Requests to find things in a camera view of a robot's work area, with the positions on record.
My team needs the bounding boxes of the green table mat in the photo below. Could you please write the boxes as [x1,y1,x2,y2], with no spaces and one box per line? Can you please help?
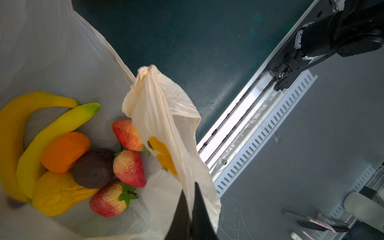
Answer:
[73,1,311,140]

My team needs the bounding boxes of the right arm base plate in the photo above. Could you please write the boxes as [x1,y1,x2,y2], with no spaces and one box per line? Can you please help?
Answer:
[268,16,339,92]

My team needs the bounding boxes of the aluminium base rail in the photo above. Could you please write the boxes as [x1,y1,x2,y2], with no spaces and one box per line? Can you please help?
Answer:
[198,1,344,178]

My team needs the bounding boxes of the objects on floor outside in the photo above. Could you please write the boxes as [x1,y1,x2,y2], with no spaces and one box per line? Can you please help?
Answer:
[280,161,384,240]

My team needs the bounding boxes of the cream banana print plastic bag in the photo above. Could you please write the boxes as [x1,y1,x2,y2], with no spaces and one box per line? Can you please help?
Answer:
[1,1,221,240]

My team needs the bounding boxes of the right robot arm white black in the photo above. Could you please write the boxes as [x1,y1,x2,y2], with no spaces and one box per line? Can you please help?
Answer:
[295,1,384,60]

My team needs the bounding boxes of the red strawberry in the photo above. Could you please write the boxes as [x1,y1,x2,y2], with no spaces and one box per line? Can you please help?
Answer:
[89,180,139,218]

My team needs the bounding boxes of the yellow pear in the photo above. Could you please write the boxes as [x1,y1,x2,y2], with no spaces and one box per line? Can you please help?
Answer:
[32,171,99,217]

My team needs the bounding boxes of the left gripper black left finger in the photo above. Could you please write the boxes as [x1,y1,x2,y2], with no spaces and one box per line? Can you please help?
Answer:
[165,191,191,240]

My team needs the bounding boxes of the perforated cable duct white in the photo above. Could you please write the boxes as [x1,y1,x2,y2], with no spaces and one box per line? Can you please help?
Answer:
[212,70,319,197]

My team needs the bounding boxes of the dark purple plum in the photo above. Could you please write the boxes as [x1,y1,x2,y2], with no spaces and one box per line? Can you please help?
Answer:
[72,149,115,189]

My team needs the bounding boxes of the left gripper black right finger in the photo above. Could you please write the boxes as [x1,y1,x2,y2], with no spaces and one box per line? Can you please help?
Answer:
[191,182,218,240]

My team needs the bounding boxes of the red apple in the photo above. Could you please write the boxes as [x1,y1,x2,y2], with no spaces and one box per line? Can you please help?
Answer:
[112,119,144,152]
[113,149,147,189]

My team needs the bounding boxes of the orange tangerine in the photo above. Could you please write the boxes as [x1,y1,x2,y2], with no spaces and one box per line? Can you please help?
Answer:
[40,132,91,174]

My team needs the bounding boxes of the yellow banana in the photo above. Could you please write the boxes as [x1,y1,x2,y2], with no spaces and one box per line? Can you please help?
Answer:
[1,92,80,203]
[16,103,101,199]

